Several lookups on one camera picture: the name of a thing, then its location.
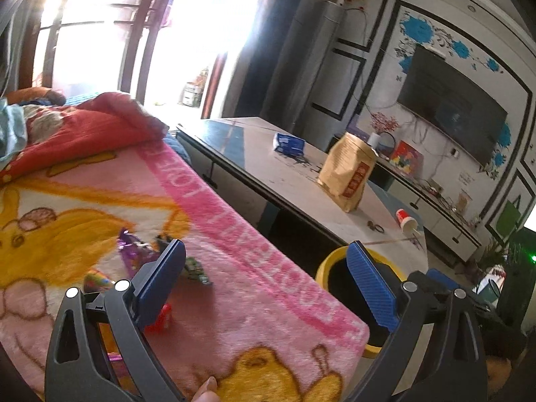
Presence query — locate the green candy wrapper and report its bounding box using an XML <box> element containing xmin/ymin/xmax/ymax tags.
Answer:
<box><xmin>182</xmin><ymin>256</ymin><xmax>212</xmax><ymax>286</ymax></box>

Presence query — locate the white television cabinet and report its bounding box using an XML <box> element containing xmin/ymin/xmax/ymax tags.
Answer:
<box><xmin>335</xmin><ymin>134</ymin><xmax>482</xmax><ymax>260</ymax></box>

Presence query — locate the blue bed sheet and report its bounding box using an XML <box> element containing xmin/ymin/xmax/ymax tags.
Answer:
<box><xmin>65</xmin><ymin>92</ymin><xmax>103</xmax><ymax>106</ymax></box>

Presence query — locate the light blue cloth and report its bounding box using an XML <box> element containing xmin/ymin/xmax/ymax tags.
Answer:
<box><xmin>0</xmin><ymin>98</ymin><xmax>29</xmax><ymax>164</ymax></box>

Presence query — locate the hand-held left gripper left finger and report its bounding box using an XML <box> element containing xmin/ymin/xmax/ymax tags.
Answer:
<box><xmin>44</xmin><ymin>239</ymin><xmax>187</xmax><ymax>402</ymax></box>

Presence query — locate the brown paper bag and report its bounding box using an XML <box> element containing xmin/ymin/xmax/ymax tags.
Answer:
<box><xmin>317</xmin><ymin>132</ymin><xmax>378</xmax><ymax>213</ymax></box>

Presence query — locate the brown window frame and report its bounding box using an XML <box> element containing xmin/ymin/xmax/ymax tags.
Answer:
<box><xmin>25</xmin><ymin>0</ymin><xmax>185</xmax><ymax>105</ymax></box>

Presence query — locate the blue packet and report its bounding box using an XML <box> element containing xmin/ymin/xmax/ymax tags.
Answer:
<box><xmin>272</xmin><ymin>132</ymin><xmax>304</xmax><ymax>155</ymax></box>

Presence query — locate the wall television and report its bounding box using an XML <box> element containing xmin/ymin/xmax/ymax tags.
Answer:
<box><xmin>397</xmin><ymin>45</ymin><xmax>508</xmax><ymax>163</ymax></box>

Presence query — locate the grey coffee table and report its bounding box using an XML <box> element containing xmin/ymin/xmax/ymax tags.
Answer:
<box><xmin>176</xmin><ymin>116</ymin><xmax>428</xmax><ymax>269</ymax></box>

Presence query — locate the brown pillow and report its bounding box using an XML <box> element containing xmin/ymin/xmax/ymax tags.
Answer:
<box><xmin>6</xmin><ymin>87</ymin><xmax>67</xmax><ymax>107</ymax></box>

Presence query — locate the grey standing air conditioner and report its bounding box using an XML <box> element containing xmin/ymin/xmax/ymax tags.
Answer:
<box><xmin>289</xmin><ymin>0</ymin><xmax>346</xmax><ymax>151</ymax></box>

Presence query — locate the green plastic object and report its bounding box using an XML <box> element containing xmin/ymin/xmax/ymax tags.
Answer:
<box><xmin>498</xmin><ymin>201</ymin><xmax>523</xmax><ymax>237</ymax></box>

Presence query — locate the yellow trash bin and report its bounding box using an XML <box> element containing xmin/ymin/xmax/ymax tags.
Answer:
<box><xmin>315</xmin><ymin>246</ymin><xmax>409</xmax><ymax>358</ymax></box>

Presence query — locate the red blanket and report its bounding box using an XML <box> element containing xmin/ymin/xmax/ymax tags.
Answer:
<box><xmin>0</xmin><ymin>91</ymin><xmax>170</xmax><ymax>181</ymax></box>

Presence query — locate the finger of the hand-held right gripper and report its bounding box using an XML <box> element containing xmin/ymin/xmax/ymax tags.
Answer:
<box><xmin>425</xmin><ymin>269</ymin><xmax>461</xmax><ymax>291</ymax></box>

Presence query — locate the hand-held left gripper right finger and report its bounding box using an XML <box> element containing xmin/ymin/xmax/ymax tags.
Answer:
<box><xmin>345</xmin><ymin>241</ymin><xmax>490</xmax><ymax>402</ymax></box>

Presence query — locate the black speaker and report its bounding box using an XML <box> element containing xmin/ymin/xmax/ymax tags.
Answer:
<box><xmin>502</xmin><ymin>226</ymin><xmax>536</xmax><ymax>331</ymax></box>

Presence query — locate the dark curtain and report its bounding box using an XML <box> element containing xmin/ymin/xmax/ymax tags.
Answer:
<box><xmin>228</xmin><ymin>0</ymin><xmax>315</xmax><ymax>120</ymax></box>

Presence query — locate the person's left hand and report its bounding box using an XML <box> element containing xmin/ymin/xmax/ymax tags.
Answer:
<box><xmin>192</xmin><ymin>376</ymin><xmax>219</xmax><ymax>402</ymax></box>

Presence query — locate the short red snack wrapper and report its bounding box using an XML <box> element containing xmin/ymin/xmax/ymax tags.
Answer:
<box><xmin>144</xmin><ymin>301</ymin><xmax>172</xmax><ymax>333</ymax></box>

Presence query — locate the red paper cup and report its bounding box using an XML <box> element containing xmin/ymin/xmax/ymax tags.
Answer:
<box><xmin>395</xmin><ymin>208</ymin><xmax>419</xmax><ymax>235</ymax></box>

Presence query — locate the pink printed blanket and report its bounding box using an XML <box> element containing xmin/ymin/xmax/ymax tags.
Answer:
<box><xmin>0</xmin><ymin>140</ymin><xmax>371</xmax><ymax>402</ymax></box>

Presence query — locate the white vase with red flowers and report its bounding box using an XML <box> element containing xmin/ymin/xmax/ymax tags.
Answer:
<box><xmin>368</xmin><ymin>112</ymin><xmax>398</xmax><ymax>148</ymax></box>

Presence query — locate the purple foil candy wrapper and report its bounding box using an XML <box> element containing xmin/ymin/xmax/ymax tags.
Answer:
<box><xmin>117</xmin><ymin>227</ymin><xmax>162</xmax><ymax>279</ymax></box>

